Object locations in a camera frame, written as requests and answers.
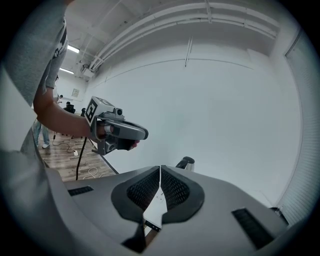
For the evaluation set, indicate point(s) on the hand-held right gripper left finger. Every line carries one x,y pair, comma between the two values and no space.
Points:
100,212

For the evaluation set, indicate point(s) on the framed wall picture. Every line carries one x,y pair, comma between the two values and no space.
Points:
76,92

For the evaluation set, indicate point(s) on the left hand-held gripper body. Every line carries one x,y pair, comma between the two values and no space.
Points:
93,112

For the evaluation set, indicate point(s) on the person's left forearm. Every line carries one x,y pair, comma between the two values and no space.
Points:
62,120

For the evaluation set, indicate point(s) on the ceiling light panel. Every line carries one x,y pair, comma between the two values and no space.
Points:
67,71
73,48

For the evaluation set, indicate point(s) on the steel electric kettle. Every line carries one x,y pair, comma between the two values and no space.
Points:
186,162

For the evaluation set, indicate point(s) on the white window blinds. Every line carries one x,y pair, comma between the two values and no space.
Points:
300,150

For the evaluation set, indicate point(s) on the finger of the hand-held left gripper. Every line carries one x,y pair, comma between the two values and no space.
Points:
140,132

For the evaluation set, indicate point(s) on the white power strip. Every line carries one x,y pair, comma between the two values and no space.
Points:
75,153

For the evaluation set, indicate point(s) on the black office chair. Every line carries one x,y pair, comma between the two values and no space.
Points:
70,108

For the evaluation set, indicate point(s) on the person's gray shirt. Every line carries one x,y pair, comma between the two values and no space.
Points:
35,50

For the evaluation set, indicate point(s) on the white ceiling pipes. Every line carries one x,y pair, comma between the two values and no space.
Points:
175,21

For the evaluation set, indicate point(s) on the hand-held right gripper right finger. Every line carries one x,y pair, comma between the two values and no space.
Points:
220,220

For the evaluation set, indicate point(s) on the person's left hand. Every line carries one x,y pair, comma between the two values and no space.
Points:
101,133

